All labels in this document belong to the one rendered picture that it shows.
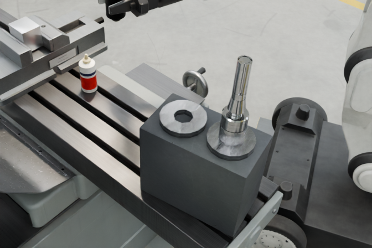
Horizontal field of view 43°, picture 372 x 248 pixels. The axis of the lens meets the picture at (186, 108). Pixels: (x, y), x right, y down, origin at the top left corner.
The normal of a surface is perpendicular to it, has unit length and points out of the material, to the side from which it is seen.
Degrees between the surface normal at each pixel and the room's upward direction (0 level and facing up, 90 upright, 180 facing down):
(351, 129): 90
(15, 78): 90
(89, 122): 0
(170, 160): 90
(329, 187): 0
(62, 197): 90
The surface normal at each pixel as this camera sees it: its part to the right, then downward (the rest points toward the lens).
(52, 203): 0.76, 0.47
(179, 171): -0.50, 0.58
